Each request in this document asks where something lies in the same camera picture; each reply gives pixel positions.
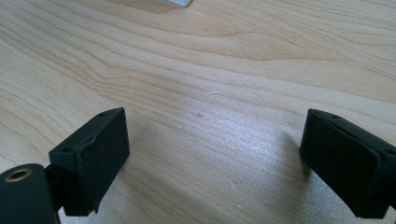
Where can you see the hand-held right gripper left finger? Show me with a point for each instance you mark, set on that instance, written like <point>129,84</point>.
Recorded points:
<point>93,161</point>

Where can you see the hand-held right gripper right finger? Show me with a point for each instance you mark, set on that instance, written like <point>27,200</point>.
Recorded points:
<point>342,161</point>

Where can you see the small white object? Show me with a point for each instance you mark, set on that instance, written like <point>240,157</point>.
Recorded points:
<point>180,2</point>

